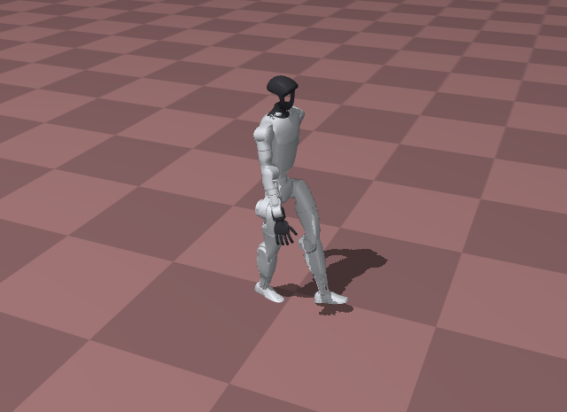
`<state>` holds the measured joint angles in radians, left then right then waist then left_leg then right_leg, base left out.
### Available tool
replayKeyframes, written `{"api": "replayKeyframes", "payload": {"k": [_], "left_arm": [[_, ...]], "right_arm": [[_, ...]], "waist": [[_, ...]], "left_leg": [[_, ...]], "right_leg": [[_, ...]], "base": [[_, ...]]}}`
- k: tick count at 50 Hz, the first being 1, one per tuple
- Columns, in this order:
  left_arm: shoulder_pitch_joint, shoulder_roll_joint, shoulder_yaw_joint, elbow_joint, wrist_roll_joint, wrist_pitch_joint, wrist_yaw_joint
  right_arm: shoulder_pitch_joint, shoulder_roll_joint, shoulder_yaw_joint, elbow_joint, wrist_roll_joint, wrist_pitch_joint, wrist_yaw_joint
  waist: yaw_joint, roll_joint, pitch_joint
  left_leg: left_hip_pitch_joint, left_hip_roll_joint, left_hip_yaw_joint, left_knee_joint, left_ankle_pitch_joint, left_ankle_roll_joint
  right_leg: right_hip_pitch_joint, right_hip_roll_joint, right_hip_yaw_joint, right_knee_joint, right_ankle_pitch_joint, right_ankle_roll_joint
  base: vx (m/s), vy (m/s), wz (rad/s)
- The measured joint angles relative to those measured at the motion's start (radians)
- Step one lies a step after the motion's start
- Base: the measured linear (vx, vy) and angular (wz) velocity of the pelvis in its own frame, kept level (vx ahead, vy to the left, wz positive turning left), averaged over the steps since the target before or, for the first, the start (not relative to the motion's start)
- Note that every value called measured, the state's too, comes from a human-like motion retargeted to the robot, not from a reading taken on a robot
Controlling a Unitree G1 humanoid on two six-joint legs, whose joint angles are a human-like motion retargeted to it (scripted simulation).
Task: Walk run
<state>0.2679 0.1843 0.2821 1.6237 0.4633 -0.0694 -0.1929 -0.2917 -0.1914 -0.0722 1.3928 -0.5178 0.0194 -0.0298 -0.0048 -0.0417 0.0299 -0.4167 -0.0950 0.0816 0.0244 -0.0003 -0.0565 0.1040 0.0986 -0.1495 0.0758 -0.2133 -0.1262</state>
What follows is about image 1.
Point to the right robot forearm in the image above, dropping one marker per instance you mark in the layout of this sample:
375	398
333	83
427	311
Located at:
273	192

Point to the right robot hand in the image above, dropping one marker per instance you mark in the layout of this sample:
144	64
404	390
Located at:
282	228

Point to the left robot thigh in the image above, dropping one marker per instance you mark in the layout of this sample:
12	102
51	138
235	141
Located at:
308	215

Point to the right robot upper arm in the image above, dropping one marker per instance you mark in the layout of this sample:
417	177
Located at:
263	136

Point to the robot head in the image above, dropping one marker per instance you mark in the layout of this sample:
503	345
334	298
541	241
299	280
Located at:
282	86

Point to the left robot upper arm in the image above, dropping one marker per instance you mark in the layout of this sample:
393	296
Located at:
301	114

